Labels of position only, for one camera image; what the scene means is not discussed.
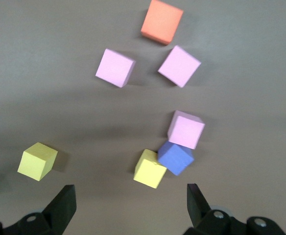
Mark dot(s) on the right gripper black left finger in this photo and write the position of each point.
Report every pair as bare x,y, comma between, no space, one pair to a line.
59,210

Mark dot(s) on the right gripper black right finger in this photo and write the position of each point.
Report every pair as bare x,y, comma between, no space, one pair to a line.
199,215

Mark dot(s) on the yellow foam cube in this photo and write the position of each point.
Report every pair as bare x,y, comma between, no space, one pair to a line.
148,172
36,162

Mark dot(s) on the pink foam cube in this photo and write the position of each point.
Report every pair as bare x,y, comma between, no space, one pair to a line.
186,131
179,66
115,68

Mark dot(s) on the orange foam cube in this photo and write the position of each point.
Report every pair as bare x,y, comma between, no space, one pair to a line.
162,22

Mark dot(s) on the purple foam cube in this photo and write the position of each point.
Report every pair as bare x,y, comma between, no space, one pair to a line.
176,159

